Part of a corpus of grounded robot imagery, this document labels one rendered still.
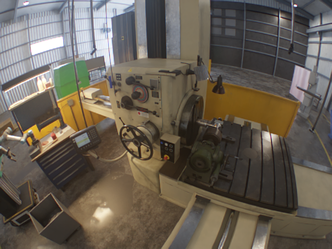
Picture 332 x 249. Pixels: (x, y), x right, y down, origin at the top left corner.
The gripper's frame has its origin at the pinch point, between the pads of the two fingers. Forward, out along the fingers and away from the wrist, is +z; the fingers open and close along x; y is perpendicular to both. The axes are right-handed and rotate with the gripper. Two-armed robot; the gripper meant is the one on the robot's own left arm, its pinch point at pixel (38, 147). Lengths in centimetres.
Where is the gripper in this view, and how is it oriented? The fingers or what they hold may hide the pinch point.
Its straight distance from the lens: 256.3
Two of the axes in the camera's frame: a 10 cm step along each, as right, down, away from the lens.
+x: 5.3, -4.7, 7.0
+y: 8.5, 2.7, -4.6
